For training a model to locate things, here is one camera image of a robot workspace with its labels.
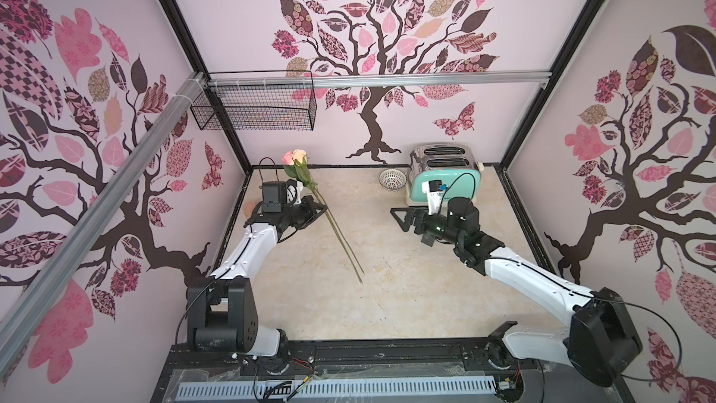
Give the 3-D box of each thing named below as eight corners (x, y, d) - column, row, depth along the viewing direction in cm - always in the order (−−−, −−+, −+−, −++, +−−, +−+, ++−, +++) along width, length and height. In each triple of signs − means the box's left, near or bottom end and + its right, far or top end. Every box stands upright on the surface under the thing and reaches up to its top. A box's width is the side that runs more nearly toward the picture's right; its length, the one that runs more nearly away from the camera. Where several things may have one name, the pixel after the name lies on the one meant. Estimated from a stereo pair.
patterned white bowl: (379, 189, 114) (379, 182, 110) (378, 175, 119) (379, 168, 116) (406, 189, 114) (407, 182, 110) (404, 175, 119) (405, 168, 116)
